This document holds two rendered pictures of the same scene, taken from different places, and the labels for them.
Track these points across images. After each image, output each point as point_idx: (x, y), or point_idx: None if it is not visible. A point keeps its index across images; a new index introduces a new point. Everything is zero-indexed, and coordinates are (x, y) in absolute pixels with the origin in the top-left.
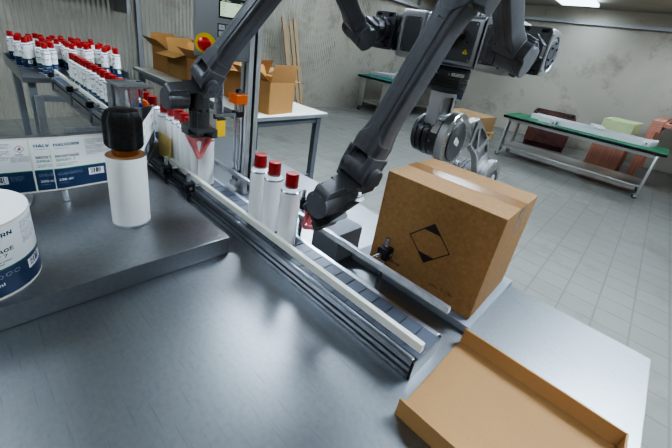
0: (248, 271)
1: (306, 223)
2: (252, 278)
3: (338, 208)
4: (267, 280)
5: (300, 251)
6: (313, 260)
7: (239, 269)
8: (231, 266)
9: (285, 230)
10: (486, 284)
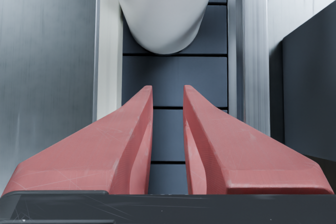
0: (42, 33)
1: (183, 91)
2: (32, 65)
3: None
4: (59, 96)
5: (176, 93)
6: (179, 161)
7: (27, 11)
8: None
9: (128, 17)
10: None
